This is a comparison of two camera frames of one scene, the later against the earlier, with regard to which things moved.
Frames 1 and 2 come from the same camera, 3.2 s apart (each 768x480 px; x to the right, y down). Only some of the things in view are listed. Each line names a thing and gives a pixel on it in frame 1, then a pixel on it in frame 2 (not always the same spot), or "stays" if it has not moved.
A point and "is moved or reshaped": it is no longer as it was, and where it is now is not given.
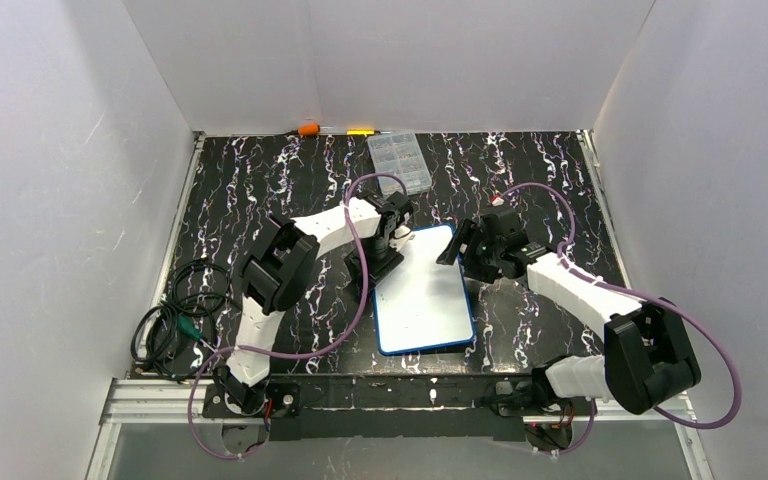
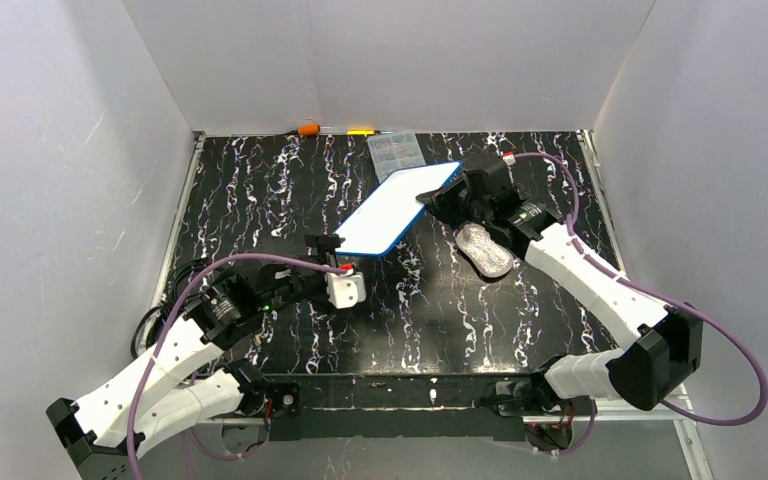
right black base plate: [535, 397] stays
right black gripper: [466, 244] to [450, 196]
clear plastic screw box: [399, 153] stays
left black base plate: [283, 398] stays
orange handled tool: [309, 129] stays
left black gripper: [376, 265] to [321, 254]
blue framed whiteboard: [423, 305] is moved or reshaped
